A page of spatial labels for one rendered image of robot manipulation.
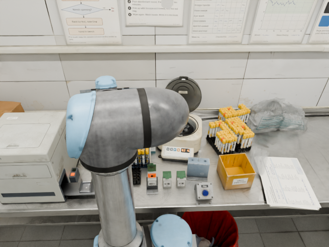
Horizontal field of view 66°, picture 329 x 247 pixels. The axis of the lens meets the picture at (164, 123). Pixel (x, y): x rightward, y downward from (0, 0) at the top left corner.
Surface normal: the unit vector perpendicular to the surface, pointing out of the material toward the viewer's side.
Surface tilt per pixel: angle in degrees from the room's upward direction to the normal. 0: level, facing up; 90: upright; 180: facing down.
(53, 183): 90
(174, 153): 25
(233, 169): 0
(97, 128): 60
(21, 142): 0
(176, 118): 71
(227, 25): 94
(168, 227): 9
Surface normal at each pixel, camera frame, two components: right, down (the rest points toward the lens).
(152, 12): 0.05, 0.63
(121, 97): 0.07, -0.68
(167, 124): 0.56, 0.22
